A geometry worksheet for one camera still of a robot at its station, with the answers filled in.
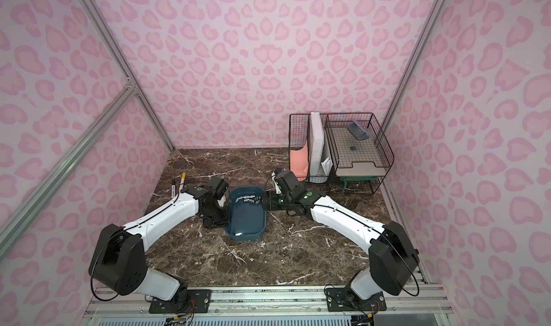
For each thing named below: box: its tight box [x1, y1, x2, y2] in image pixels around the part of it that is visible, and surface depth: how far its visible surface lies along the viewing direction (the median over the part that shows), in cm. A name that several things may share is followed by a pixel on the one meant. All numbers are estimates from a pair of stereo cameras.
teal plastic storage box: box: [224, 185, 267, 242], surface depth 98 cm
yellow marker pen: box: [179, 172, 187, 194], surface depth 108 cm
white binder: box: [309, 112, 325, 177], surface depth 97 cm
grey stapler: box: [346, 119, 370, 141], surface depth 98 cm
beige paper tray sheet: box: [330, 127, 387, 177], surface depth 90 cm
